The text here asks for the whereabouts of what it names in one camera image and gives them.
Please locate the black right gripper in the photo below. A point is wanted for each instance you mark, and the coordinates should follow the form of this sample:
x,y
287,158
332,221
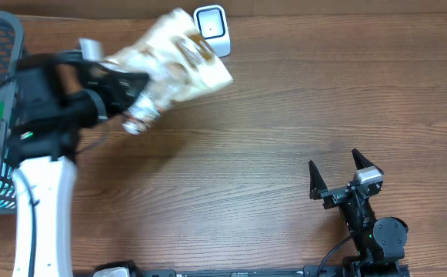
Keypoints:
x,y
335,196

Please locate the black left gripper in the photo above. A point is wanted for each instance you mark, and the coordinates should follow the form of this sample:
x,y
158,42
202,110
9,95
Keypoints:
x,y
118,84

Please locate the cream brown snack pouch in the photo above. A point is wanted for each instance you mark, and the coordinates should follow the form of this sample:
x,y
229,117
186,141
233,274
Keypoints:
x,y
180,63

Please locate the teal snack packet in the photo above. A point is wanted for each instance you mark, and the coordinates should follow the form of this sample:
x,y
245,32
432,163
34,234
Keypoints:
x,y
7,188

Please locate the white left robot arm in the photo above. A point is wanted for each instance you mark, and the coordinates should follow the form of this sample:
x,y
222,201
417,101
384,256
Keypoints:
x,y
44,174

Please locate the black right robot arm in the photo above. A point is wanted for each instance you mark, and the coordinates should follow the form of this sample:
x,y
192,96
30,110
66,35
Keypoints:
x,y
380,243

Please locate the white barcode scanner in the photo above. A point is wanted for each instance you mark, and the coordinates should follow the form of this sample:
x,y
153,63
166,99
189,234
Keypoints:
x,y
212,24

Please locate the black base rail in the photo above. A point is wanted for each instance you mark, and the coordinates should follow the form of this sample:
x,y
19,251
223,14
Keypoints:
x,y
238,272

